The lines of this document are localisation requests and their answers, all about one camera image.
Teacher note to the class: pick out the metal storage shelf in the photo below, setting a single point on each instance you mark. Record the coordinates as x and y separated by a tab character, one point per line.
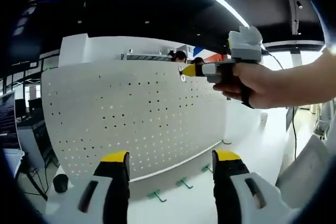
147	56

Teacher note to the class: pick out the black computer mouse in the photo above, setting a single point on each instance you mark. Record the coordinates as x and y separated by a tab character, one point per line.
61	183

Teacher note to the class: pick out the white mesh office chair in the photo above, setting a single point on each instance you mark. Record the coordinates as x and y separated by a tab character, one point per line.
307	171

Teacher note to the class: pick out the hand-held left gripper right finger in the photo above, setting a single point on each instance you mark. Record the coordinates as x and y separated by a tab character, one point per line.
225	182

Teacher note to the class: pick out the person's right hand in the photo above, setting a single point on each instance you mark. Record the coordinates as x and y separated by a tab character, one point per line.
262	87

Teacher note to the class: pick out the white perforated mounting plate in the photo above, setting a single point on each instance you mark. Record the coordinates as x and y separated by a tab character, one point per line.
131	108

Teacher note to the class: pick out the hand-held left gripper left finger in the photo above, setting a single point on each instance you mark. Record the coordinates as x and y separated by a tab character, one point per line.
115	182

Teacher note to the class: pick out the dark computer monitor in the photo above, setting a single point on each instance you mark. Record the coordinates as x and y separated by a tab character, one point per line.
8	121

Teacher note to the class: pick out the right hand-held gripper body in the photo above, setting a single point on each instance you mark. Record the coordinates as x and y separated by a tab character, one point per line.
245	48

